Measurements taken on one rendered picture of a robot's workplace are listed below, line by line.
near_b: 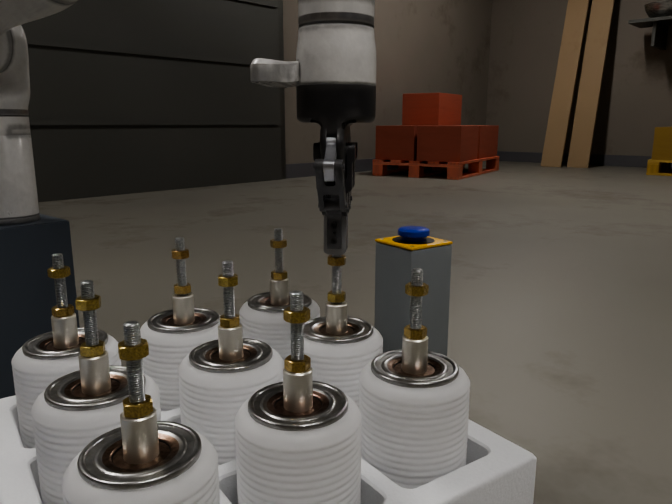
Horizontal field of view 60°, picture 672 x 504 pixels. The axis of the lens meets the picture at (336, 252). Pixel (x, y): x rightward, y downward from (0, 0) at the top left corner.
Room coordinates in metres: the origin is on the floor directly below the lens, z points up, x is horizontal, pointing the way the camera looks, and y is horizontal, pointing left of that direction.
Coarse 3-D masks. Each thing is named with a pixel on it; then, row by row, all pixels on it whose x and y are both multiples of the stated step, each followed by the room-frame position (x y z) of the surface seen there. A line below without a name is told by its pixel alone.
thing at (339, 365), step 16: (304, 352) 0.54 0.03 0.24; (320, 352) 0.53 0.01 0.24; (336, 352) 0.53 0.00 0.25; (352, 352) 0.53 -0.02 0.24; (368, 352) 0.54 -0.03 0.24; (320, 368) 0.53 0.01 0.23; (336, 368) 0.53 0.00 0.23; (352, 368) 0.53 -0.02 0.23; (336, 384) 0.53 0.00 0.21; (352, 384) 0.53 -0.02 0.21
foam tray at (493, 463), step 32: (0, 416) 0.53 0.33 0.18; (0, 448) 0.47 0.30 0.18; (32, 448) 0.47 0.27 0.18; (480, 448) 0.48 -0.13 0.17; (512, 448) 0.47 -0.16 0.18; (0, 480) 0.42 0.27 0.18; (32, 480) 0.42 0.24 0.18; (224, 480) 0.43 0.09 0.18; (384, 480) 0.42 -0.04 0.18; (448, 480) 0.42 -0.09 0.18; (480, 480) 0.42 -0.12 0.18; (512, 480) 0.44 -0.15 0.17
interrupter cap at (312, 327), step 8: (312, 320) 0.60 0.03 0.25; (320, 320) 0.60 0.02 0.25; (352, 320) 0.60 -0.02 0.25; (360, 320) 0.60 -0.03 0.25; (304, 328) 0.57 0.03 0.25; (312, 328) 0.57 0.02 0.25; (320, 328) 0.58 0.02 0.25; (352, 328) 0.58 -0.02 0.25; (360, 328) 0.57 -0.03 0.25; (368, 328) 0.57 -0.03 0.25; (304, 336) 0.55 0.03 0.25; (312, 336) 0.55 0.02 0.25; (320, 336) 0.55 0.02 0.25; (328, 336) 0.55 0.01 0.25; (336, 336) 0.55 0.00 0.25; (344, 336) 0.55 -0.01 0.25; (352, 336) 0.55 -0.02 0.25; (360, 336) 0.55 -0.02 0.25; (368, 336) 0.55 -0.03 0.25
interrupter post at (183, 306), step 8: (176, 296) 0.60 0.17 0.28; (184, 296) 0.60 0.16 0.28; (192, 296) 0.60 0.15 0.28; (176, 304) 0.59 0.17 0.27; (184, 304) 0.59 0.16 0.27; (192, 304) 0.60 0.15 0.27; (176, 312) 0.59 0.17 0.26; (184, 312) 0.59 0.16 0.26; (192, 312) 0.60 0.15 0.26; (176, 320) 0.59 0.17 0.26; (184, 320) 0.59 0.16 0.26; (192, 320) 0.60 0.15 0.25
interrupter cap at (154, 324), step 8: (160, 312) 0.62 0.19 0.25; (168, 312) 0.63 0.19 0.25; (200, 312) 0.62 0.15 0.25; (208, 312) 0.63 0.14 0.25; (216, 312) 0.62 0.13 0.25; (152, 320) 0.60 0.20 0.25; (160, 320) 0.60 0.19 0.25; (168, 320) 0.61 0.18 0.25; (200, 320) 0.61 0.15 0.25; (208, 320) 0.60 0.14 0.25; (216, 320) 0.60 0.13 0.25; (152, 328) 0.58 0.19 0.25; (160, 328) 0.57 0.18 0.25; (168, 328) 0.57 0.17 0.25; (176, 328) 0.57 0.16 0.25; (184, 328) 0.57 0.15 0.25; (192, 328) 0.57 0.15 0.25; (200, 328) 0.57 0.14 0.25
